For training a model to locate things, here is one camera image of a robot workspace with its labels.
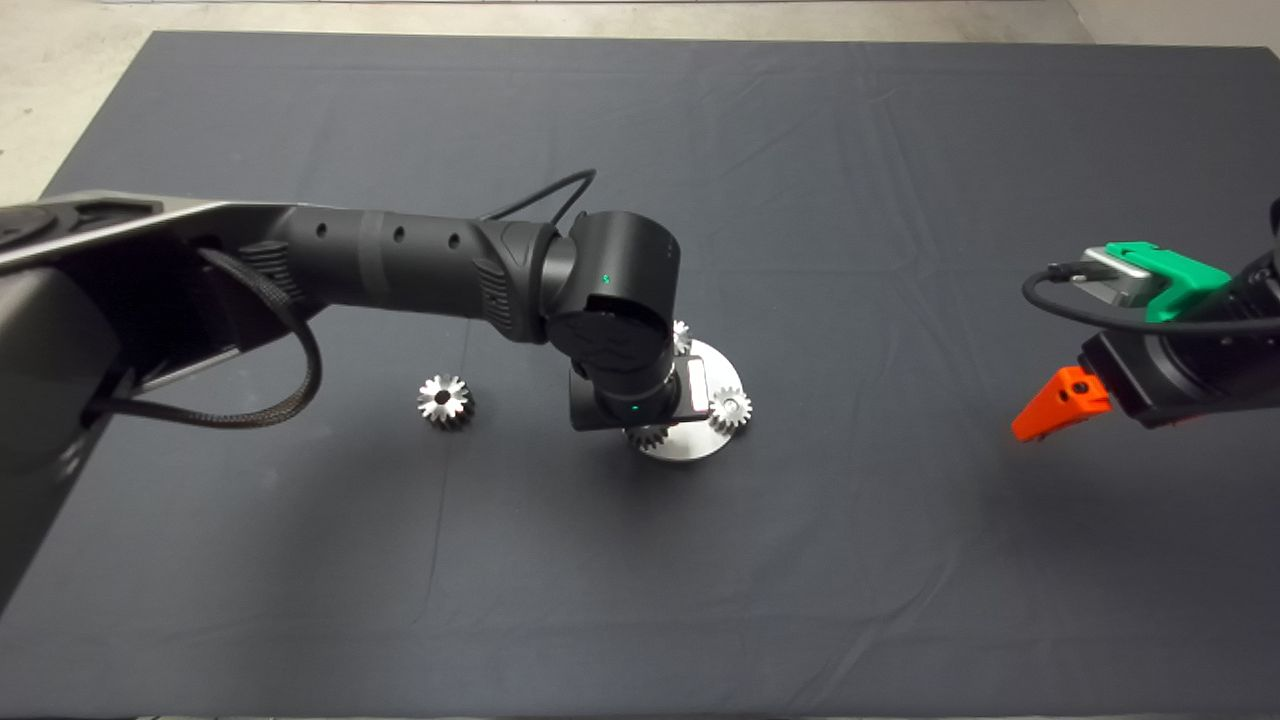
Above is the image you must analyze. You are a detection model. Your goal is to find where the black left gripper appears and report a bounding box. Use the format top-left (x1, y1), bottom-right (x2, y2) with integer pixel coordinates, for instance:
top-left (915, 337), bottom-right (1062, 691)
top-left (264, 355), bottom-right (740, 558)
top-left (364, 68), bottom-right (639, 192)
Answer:
top-left (568, 355), bottom-right (713, 433)

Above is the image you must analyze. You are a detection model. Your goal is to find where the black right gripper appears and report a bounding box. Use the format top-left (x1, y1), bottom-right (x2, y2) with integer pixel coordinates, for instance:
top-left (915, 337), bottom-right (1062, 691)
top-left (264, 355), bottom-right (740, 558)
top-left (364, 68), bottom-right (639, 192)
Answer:
top-left (1012, 335), bottom-right (1186, 443)

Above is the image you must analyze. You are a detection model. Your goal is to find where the larger steel gear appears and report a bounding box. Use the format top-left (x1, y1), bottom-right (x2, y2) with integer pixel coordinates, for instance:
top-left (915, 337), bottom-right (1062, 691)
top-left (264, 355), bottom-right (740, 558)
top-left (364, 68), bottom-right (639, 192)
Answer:
top-left (417, 375), bottom-right (477, 431)

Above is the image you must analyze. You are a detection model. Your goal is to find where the round metal plate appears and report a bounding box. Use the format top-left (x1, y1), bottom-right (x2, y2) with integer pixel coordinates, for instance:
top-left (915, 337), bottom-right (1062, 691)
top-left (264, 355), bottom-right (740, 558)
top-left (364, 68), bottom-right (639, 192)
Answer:
top-left (640, 338), bottom-right (746, 463)

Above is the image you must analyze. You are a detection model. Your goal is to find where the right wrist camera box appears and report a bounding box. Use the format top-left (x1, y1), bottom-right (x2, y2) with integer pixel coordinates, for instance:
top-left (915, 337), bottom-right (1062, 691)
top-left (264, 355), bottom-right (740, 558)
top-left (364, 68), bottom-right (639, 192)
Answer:
top-left (1078, 247), bottom-right (1161, 306)

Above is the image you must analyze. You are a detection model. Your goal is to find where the right green camera mount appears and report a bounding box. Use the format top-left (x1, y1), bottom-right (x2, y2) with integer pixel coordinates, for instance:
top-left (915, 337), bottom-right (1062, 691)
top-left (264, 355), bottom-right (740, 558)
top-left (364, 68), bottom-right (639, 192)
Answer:
top-left (1105, 242), bottom-right (1233, 324)

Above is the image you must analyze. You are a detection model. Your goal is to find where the braided black cable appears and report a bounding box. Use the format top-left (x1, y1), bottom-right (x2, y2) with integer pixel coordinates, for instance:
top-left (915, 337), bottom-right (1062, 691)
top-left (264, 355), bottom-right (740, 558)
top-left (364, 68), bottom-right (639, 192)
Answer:
top-left (85, 245), bottom-right (323, 431)

